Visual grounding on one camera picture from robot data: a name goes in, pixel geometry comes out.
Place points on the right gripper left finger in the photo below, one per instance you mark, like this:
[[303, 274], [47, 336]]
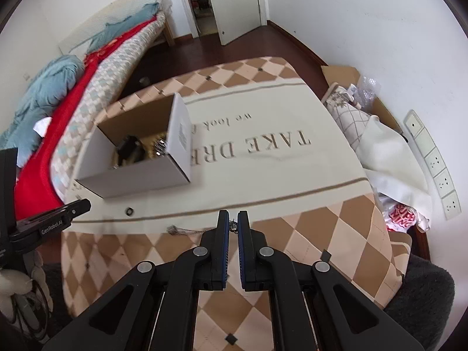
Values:
[[213, 273]]

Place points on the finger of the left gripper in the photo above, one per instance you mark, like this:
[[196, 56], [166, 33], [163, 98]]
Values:
[[55, 219]]

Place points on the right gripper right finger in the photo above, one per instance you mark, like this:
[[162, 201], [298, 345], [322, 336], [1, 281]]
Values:
[[253, 275]]

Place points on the red blanket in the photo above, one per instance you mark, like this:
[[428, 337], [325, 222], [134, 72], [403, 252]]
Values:
[[34, 192]]

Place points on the white paper on bed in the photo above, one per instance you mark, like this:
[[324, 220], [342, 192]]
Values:
[[41, 126]]

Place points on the beige checkered tablecloth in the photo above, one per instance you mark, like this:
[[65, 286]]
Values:
[[261, 142]]

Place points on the plush toy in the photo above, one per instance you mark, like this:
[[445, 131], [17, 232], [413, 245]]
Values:
[[26, 302]]

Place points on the blue quilt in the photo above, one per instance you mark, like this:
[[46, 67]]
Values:
[[54, 81]]

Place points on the black smart watch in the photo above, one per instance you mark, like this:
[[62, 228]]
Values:
[[130, 149]]

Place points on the white cardboard box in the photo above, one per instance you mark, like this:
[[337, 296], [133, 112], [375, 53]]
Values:
[[164, 128]]

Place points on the checkered bed sheet mattress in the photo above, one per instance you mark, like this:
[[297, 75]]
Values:
[[114, 63]]

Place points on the red white plastic bag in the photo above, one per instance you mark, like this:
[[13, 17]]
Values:
[[399, 217]]

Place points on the white cloth pile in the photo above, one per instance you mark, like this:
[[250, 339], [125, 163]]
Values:
[[390, 166]]

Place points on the dark fuzzy rug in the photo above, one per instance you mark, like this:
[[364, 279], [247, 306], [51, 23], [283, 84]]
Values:
[[423, 303]]

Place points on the brown cardboard box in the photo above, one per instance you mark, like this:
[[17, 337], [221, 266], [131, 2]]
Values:
[[365, 90]]

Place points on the white power strip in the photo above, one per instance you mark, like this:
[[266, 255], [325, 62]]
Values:
[[436, 165]]

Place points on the white headboard pillow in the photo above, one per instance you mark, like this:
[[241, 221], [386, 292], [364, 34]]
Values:
[[115, 12]]

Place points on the white door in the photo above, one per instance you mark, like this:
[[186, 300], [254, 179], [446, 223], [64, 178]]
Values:
[[234, 18]]

